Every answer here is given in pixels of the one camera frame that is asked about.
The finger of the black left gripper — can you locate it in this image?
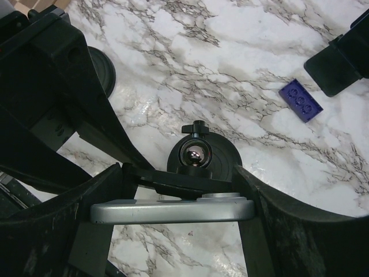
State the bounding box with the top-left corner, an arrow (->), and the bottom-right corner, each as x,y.
77,73 -> 153,170

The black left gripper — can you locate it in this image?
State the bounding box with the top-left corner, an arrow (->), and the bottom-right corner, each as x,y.
1,8 -> 95,194

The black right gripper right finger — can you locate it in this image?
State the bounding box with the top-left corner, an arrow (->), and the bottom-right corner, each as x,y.
234,166 -> 368,276

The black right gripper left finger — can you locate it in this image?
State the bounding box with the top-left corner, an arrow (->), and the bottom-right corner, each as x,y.
1,164 -> 125,276

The black smartphone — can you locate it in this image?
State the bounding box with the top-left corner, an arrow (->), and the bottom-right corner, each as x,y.
90,193 -> 255,225

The black round-base phone stand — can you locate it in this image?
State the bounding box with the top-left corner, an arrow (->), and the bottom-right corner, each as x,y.
88,46 -> 116,98

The black folding phone stand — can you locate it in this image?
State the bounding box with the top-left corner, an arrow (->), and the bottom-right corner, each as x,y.
304,11 -> 368,97

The purple rectangular plate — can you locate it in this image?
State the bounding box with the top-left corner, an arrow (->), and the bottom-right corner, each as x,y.
279,79 -> 323,123

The wooden chessboard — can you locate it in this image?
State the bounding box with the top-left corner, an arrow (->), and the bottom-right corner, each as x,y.
9,0 -> 71,14

